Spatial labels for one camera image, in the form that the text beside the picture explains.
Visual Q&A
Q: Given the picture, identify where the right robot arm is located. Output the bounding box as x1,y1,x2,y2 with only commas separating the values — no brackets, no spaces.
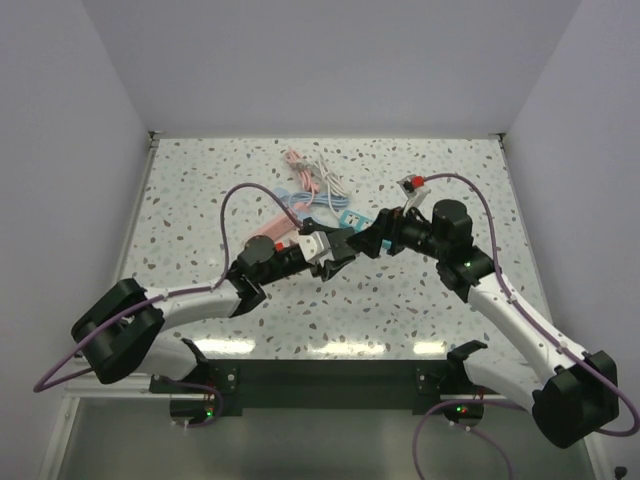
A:
348,200,619,448

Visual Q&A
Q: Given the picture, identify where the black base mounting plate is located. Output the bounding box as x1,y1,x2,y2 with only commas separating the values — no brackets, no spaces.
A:
150,340,487,423

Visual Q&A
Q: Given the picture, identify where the purple cable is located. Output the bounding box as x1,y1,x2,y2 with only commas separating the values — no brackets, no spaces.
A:
33,183,306,394
414,173,640,480

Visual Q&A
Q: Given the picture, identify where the teal power strip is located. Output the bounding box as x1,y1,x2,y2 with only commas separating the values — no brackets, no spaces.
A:
339,210,373,232

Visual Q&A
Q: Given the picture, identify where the blue coiled cord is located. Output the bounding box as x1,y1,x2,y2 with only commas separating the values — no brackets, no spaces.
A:
271,185,351,212

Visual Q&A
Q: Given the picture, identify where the pink coiled cord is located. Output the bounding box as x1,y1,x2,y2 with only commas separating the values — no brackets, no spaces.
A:
283,145,326,195

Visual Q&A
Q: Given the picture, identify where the white coiled cord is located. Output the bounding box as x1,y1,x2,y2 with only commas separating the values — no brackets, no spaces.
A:
312,153,354,199

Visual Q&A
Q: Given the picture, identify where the pink power strip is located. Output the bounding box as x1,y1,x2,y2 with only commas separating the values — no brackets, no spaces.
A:
249,213,302,246

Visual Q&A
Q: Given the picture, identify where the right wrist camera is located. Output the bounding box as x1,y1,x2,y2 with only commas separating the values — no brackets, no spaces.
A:
397,175,430,213

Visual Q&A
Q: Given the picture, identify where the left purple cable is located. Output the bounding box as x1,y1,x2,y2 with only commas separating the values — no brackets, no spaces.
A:
33,183,306,394

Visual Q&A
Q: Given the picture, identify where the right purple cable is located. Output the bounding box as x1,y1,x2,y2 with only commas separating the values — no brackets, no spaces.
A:
414,173,640,480

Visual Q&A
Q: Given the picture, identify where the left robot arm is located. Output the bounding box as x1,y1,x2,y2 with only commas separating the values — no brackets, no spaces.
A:
71,219,357,392

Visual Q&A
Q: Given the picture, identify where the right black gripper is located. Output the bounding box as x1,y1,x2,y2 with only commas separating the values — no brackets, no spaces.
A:
347,200,446,261

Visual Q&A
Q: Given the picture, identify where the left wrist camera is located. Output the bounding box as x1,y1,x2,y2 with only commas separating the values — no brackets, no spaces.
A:
297,231,331,264

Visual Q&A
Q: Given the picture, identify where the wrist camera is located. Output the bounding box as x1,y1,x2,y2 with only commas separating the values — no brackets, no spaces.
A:
397,175,430,213
297,231,331,264

